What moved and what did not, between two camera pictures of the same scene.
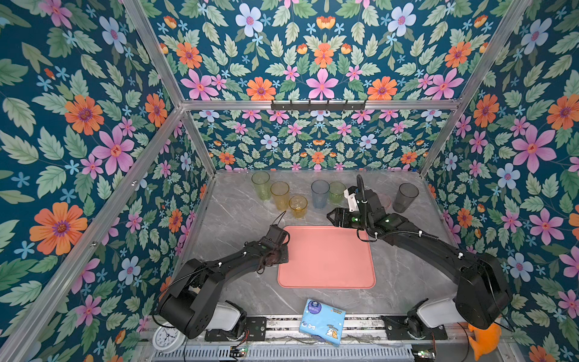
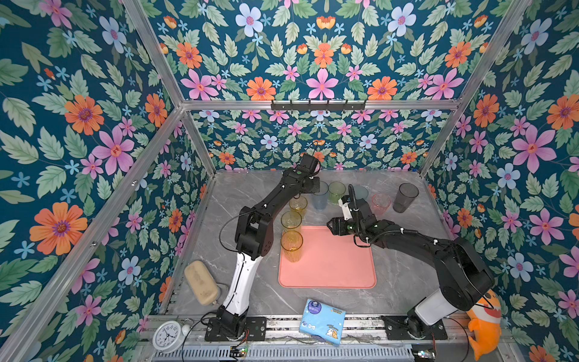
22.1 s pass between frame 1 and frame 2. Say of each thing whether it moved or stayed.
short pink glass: stayed
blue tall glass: stayed
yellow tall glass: moved
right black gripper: moved
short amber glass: stayed
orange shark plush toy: stayed
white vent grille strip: stayed
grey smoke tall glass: stayed
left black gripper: moved
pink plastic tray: stayed
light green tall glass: moved
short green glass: stayed
